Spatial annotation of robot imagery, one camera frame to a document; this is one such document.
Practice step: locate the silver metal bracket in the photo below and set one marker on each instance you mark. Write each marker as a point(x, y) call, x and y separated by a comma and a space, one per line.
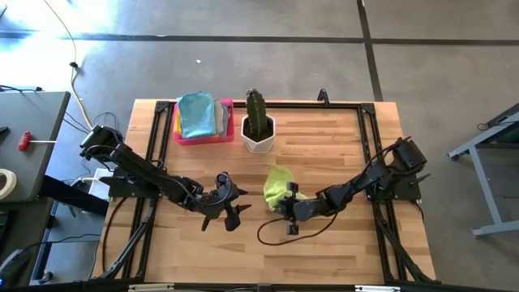
point(377, 288)
point(152, 286)

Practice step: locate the green cactus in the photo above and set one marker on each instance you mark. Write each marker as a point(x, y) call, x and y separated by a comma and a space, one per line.
point(256, 113)

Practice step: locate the white power supply box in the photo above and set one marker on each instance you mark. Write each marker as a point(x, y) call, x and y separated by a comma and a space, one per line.
point(95, 188)

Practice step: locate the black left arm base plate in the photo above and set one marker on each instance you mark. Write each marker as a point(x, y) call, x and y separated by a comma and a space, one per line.
point(121, 190)

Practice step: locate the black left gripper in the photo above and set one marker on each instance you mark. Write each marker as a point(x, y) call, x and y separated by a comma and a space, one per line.
point(219, 203)

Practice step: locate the grey metal table frame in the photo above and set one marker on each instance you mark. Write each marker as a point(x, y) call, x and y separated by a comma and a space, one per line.
point(487, 190)

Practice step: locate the grey microfiber towel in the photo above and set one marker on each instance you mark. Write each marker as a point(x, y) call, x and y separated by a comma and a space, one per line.
point(219, 117)

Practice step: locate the beige tape roll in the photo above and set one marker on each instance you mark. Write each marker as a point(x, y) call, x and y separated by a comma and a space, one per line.
point(11, 178)

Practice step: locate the light blue microfiber towel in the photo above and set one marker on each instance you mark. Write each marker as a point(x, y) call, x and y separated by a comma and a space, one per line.
point(196, 115)

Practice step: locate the white hexagonal plant pot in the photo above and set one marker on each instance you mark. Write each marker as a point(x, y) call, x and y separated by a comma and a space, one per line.
point(259, 146)

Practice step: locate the black table clamp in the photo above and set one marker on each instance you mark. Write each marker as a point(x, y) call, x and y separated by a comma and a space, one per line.
point(323, 96)

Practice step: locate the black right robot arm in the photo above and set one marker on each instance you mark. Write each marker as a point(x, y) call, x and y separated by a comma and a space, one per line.
point(365, 182)

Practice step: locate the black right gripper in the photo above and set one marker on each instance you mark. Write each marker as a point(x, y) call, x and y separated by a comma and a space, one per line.
point(304, 209)

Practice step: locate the dark grey side table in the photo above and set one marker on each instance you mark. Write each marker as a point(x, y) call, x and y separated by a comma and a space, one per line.
point(36, 117)

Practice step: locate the pink plastic bin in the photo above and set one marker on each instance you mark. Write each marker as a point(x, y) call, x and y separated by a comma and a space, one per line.
point(202, 141)

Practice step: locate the grey rounded device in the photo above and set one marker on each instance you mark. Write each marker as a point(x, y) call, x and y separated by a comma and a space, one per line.
point(14, 265)

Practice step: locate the yellow microfiber towel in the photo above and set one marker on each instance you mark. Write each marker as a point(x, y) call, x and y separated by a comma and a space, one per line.
point(177, 121)

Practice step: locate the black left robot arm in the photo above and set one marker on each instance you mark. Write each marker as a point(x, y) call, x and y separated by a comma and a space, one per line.
point(150, 174)

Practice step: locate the black flat bar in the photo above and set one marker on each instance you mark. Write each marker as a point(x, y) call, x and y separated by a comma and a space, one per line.
point(69, 194)

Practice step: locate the lime green microfiber towel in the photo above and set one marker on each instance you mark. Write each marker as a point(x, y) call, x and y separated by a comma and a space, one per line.
point(277, 182)

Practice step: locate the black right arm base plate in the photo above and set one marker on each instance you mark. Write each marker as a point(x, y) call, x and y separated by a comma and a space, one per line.
point(405, 190)

